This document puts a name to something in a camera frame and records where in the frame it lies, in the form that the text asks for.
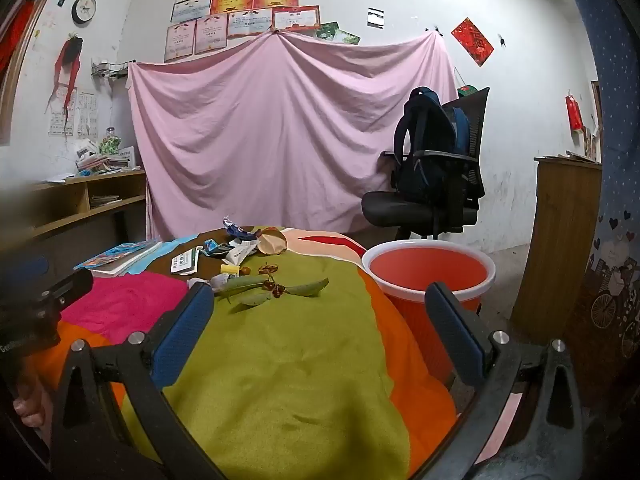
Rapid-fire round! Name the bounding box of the person's left hand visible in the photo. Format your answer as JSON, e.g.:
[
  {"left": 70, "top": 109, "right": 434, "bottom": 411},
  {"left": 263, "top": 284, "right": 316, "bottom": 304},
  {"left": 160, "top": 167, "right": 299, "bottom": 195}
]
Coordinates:
[{"left": 12, "top": 375, "right": 51, "bottom": 431}]

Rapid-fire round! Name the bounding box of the red plastic bucket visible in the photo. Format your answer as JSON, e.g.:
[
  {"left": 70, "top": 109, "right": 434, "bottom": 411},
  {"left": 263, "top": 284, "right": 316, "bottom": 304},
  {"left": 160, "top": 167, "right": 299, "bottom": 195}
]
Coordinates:
[{"left": 361, "top": 240, "right": 498, "bottom": 386}]

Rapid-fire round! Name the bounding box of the red diamond wall poster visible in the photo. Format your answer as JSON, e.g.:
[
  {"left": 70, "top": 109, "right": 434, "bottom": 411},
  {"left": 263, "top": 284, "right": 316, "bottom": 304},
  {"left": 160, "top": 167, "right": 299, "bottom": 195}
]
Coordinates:
[{"left": 451, "top": 17, "right": 495, "bottom": 67}]

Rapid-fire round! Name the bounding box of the grey white wrapper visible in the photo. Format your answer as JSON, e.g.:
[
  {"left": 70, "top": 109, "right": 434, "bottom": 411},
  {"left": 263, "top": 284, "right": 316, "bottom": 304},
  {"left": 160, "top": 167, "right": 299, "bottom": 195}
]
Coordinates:
[{"left": 187, "top": 275, "right": 227, "bottom": 292}]

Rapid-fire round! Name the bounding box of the group of wall certificates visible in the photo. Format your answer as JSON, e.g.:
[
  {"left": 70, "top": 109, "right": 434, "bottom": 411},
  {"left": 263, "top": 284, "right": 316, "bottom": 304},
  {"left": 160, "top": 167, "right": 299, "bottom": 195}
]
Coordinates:
[{"left": 164, "top": 0, "right": 351, "bottom": 63}]

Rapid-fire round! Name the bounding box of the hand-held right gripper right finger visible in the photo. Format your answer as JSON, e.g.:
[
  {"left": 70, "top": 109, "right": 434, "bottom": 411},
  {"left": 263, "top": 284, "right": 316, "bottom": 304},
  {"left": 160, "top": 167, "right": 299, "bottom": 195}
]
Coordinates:
[{"left": 425, "top": 281, "right": 583, "bottom": 480}]

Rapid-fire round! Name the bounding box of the round black wall clock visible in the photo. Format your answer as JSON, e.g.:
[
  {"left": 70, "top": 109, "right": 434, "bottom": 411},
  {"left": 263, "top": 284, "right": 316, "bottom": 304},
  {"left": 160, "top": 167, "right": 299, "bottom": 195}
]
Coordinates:
[{"left": 71, "top": 0, "right": 97, "bottom": 26}]

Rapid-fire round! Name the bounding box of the dark blue backpack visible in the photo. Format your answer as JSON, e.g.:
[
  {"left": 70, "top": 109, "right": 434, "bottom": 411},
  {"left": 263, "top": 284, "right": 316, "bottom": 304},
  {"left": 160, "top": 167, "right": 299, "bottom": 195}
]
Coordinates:
[{"left": 392, "top": 86, "right": 473, "bottom": 206}]

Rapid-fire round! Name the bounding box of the white wall calendar sheet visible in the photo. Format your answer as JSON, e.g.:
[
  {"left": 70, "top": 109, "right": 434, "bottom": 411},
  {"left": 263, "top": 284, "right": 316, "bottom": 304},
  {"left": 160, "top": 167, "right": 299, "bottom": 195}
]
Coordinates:
[{"left": 48, "top": 87, "right": 98, "bottom": 138}]

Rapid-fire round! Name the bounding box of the multicoloured patchwork blanket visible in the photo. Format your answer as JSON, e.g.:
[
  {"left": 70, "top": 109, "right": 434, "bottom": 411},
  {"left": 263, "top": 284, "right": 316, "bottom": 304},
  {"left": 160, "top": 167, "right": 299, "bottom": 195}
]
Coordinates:
[{"left": 30, "top": 227, "right": 458, "bottom": 480}]

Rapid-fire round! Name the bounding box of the red hanging ornament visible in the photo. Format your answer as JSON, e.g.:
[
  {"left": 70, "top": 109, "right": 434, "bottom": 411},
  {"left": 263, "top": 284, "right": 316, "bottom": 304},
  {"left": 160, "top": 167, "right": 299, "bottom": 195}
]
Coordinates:
[{"left": 565, "top": 91, "right": 585, "bottom": 133}]

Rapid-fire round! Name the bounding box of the black office chair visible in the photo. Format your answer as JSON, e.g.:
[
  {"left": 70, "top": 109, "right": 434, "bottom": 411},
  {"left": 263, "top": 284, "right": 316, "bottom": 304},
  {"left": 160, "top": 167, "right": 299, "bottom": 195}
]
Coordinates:
[{"left": 361, "top": 86, "right": 491, "bottom": 241}]

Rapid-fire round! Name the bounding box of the leafy twig with red fruits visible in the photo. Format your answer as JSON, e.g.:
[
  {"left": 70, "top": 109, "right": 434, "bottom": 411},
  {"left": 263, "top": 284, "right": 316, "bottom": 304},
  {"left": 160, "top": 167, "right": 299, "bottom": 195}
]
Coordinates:
[{"left": 215, "top": 262, "right": 331, "bottom": 313}]

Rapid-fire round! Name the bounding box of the pink hanging sheet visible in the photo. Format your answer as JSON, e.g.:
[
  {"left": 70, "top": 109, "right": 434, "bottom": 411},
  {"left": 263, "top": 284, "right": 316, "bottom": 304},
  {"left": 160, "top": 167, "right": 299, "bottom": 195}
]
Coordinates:
[{"left": 127, "top": 30, "right": 461, "bottom": 243}]

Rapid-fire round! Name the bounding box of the metal wire wall rack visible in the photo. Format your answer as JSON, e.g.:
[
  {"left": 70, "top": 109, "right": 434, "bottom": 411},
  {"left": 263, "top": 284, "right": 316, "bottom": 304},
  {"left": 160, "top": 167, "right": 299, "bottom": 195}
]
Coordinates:
[{"left": 91, "top": 60, "right": 138, "bottom": 80}]

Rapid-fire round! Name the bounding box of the blue foil wrapper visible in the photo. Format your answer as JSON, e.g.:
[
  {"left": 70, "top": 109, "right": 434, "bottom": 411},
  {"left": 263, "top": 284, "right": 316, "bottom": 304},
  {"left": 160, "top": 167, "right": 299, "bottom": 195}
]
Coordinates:
[{"left": 222, "top": 216, "right": 261, "bottom": 242}]

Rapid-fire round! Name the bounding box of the glass candy jar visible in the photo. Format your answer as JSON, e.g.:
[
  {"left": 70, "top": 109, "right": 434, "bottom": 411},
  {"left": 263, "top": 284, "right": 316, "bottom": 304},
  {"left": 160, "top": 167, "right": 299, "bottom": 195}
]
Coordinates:
[{"left": 99, "top": 127, "right": 122, "bottom": 156}]

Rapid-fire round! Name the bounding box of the red hanging scarf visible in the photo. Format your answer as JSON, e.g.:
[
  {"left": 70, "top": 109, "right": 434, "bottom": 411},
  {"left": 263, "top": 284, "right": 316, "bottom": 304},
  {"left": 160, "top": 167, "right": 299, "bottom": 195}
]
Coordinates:
[{"left": 47, "top": 32, "right": 85, "bottom": 116}]

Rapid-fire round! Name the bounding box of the colourful picture book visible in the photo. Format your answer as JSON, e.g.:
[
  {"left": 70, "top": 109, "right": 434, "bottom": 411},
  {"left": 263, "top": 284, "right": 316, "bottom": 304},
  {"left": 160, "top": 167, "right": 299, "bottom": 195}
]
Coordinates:
[{"left": 74, "top": 241, "right": 163, "bottom": 278}]

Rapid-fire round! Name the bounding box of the blue printed curtain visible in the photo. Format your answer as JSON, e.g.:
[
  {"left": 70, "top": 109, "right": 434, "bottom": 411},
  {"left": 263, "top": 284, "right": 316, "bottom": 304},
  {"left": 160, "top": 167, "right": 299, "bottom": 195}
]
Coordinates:
[{"left": 565, "top": 0, "right": 640, "bottom": 411}]

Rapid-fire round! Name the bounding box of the wooden shelf desk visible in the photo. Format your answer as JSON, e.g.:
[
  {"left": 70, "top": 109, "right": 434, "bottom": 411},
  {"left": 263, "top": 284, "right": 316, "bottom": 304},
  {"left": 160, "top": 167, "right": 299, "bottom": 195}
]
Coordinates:
[{"left": 0, "top": 169, "right": 148, "bottom": 271}]

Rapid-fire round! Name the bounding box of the white paper leaflet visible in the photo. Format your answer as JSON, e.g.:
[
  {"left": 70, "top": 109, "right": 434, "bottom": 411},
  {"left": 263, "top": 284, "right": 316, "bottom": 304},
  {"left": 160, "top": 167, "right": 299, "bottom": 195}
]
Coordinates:
[{"left": 170, "top": 247, "right": 201, "bottom": 276}]

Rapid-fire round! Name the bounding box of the tan fruit peel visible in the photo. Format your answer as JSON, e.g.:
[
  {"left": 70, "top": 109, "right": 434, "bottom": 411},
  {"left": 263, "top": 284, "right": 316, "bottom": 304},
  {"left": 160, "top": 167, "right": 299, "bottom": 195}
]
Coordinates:
[{"left": 255, "top": 227, "right": 288, "bottom": 257}]

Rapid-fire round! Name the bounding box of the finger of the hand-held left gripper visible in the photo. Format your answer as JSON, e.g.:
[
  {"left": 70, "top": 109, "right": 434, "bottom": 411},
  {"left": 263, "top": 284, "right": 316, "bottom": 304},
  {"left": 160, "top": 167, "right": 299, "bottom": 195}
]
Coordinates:
[
  {"left": 47, "top": 269, "right": 95, "bottom": 313},
  {"left": 7, "top": 256, "right": 51, "bottom": 288}
]

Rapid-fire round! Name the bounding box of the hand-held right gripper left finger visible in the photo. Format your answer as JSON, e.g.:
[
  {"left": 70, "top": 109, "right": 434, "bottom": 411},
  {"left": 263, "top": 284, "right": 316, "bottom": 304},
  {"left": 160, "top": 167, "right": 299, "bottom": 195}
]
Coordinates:
[{"left": 50, "top": 281, "right": 226, "bottom": 480}]

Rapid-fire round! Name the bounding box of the white green medicine sachet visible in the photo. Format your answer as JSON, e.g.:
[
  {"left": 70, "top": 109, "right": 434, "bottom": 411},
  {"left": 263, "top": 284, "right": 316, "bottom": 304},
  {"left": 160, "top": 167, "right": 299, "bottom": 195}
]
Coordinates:
[{"left": 223, "top": 237, "right": 261, "bottom": 266}]

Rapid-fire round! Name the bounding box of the stack of books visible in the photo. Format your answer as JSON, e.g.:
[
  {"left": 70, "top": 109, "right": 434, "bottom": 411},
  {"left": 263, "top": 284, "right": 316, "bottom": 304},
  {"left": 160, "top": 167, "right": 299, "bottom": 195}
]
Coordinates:
[{"left": 76, "top": 152, "right": 132, "bottom": 176}]

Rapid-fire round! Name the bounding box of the wooden cabinet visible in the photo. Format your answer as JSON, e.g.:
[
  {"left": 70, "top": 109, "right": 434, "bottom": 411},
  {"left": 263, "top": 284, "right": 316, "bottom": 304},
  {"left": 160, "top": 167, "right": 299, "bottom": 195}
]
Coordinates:
[{"left": 510, "top": 155, "right": 603, "bottom": 331}]

